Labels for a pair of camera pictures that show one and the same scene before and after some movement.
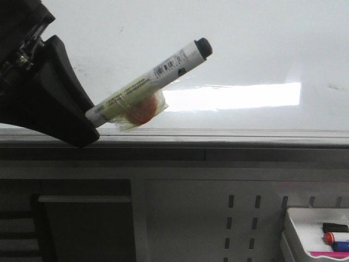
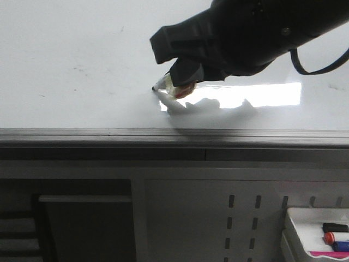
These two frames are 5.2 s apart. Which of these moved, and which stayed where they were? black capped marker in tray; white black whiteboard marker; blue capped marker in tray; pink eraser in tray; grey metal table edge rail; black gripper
Moved: white black whiteboard marker; black gripper
Stayed: grey metal table edge rail; blue capped marker in tray; pink eraser in tray; black capped marker in tray
